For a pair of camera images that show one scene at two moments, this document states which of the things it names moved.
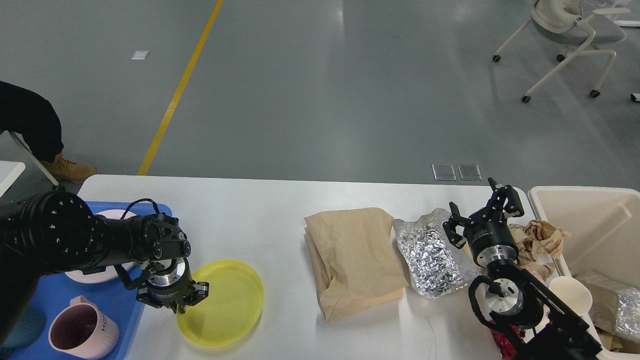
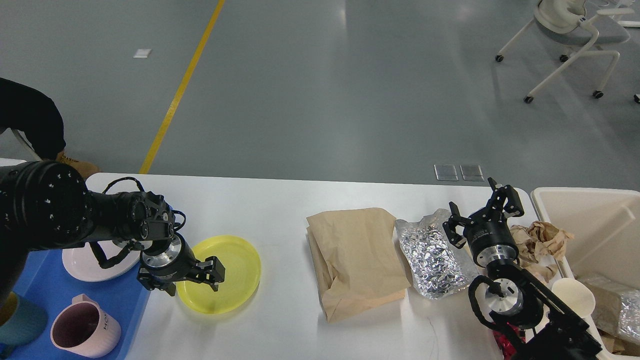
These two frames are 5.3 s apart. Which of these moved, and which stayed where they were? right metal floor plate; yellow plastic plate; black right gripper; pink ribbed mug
Moved: yellow plastic plate
Stayed: black right gripper; right metal floor plate; pink ribbed mug
